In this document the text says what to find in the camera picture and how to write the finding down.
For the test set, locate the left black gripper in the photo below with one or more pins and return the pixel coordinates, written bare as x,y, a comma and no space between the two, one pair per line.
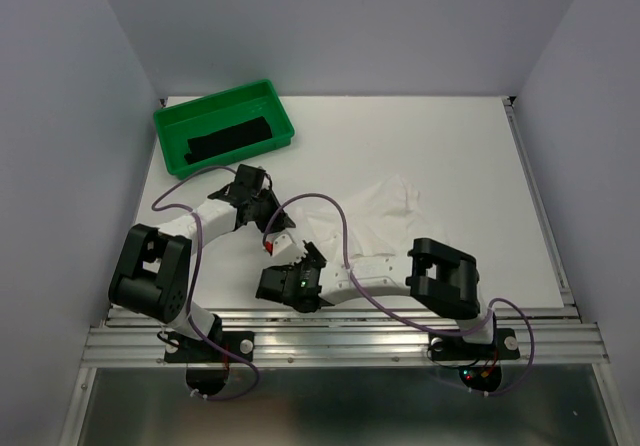
282,221

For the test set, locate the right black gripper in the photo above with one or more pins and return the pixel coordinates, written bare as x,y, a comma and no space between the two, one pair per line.
305,257

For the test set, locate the white t shirt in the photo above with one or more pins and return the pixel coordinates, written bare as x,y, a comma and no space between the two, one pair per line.
382,220

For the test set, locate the green plastic bin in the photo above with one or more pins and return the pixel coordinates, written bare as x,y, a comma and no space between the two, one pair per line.
176,124

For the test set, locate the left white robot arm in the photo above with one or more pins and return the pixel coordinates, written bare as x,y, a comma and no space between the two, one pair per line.
158,265

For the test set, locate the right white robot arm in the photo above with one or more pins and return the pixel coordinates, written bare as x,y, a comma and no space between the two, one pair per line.
439,277

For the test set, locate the black rolled t shirt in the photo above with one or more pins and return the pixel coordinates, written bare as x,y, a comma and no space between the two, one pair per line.
227,140

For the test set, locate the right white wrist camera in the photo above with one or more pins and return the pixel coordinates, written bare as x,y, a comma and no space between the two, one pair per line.
286,248

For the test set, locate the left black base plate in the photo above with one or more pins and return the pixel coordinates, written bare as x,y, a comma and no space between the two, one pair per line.
183,350

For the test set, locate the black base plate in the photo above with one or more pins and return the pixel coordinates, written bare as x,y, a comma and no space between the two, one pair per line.
503,347
183,350

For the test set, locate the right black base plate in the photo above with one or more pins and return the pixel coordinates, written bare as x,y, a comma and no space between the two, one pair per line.
503,347

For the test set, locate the aluminium frame rail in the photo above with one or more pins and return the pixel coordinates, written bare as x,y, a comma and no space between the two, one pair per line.
347,337

